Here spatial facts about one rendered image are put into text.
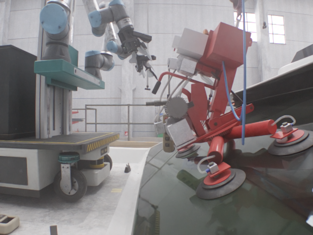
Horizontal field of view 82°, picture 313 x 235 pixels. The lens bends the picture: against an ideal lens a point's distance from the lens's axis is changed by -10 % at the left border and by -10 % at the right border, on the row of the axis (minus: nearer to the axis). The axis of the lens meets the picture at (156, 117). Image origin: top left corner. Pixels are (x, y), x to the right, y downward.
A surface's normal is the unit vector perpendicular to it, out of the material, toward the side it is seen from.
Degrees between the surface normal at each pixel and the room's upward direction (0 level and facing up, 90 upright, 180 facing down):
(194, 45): 90
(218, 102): 90
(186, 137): 90
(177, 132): 90
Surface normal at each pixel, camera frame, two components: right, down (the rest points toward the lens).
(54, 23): 0.33, 0.12
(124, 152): 0.03, 0.00
